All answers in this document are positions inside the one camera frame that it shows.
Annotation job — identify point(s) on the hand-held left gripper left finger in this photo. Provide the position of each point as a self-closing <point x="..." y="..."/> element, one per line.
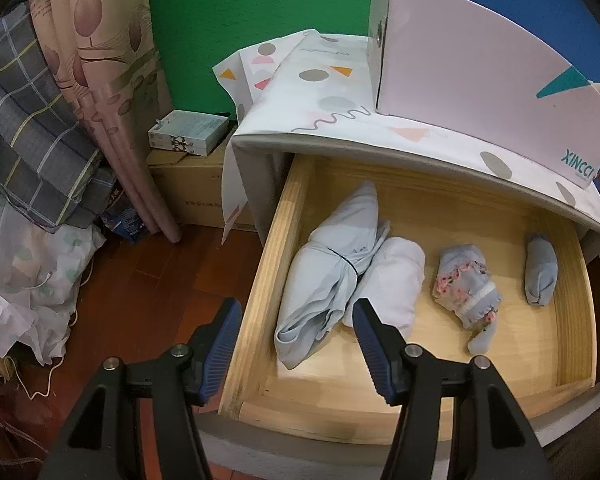
<point x="222" y="347"/>

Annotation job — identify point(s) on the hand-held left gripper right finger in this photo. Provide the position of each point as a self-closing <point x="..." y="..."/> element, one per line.
<point x="375" y="352"/>

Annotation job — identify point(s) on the wooden drawer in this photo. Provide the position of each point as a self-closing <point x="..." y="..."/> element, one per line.
<point x="430" y="370"/>

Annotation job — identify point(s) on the white underwear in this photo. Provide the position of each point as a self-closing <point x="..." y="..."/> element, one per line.
<point x="395" y="280"/>

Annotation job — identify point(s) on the light blue underwear bundle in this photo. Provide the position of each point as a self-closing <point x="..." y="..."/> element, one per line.
<point x="325" y="270"/>

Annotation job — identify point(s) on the floral light blue sock roll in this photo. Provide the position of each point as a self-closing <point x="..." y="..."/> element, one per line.
<point x="460" y="270"/>

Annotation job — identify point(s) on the grey blue sock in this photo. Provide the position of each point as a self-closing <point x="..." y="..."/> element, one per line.
<point x="540" y="270"/>

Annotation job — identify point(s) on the blue plastic packet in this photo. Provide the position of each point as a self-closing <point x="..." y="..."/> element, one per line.
<point x="125" y="220"/>

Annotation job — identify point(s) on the brown cardboard box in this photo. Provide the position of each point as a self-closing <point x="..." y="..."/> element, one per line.
<point x="190" y="190"/>

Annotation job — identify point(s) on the grey bedside cabinet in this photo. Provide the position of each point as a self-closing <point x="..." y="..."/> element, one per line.
<point x="252" y="170"/>

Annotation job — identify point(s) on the white sheer leaf print cloth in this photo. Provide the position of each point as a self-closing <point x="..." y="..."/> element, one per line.
<point x="30" y="260"/>

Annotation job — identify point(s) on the small teal and white box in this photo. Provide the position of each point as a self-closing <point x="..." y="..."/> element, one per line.
<point x="190" y="125"/>

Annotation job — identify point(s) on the white patterned cover cloth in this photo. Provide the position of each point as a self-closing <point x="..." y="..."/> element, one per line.
<point x="330" y="105"/>

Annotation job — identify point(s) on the grey plaid quilt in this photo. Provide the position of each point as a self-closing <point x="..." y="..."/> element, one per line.
<point x="30" y="125"/>

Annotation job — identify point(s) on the pink cardboard box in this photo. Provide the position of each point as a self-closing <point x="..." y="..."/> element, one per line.
<point x="470" y="60"/>

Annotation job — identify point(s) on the pink leaf print curtain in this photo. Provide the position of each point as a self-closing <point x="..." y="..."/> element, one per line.
<point x="105" y="60"/>

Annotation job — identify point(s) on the green foam wall mat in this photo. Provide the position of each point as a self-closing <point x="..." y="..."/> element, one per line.
<point x="280" y="0"/>

